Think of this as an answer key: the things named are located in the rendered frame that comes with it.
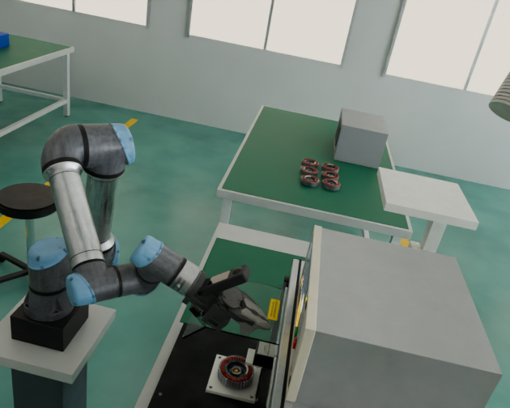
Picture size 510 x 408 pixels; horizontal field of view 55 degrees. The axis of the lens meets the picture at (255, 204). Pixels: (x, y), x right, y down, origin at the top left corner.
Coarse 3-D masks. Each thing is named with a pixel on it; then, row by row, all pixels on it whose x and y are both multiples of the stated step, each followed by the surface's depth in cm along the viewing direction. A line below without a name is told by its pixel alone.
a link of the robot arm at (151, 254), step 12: (144, 240) 111; (156, 240) 113; (144, 252) 110; (156, 252) 110; (168, 252) 112; (144, 264) 110; (156, 264) 110; (168, 264) 110; (180, 264) 111; (144, 276) 114; (156, 276) 111; (168, 276) 111
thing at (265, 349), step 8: (264, 344) 149; (272, 344) 149; (248, 352) 150; (256, 352) 145; (264, 352) 146; (272, 352) 146; (248, 360) 147; (256, 360) 145; (264, 360) 145; (272, 360) 144
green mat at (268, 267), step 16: (224, 240) 229; (208, 256) 216; (224, 256) 218; (240, 256) 220; (256, 256) 222; (272, 256) 224; (288, 256) 226; (208, 272) 205; (256, 272) 211; (272, 272) 213; (288, 272) 215
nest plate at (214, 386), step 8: (216, 360) 158; (216, 368) 155; (256, 368) 158; (216, 376) 152; (256, 376) 155; (208, 384) 149; (216, 384) 150; (256, 384) 152; (208, 392) 148; (216, 392) 147; (224, 392) 148; (232, 392) 148; (240, 392) 149; (248, 392) 149; (240, 400) 147; (248, 400) 147
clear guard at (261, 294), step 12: (240, 288) 147; (252, 288) 148; (264, 288) 149; (276, 288) 150; (264, 300) 144; (264, 312) 139; (192, 324) 136; (204, 324) 132; (228, 324) 132; (276, 324) 136; (240, 336) 130; (252, 336) 130; (264, 336) 131; (276, 336) 131
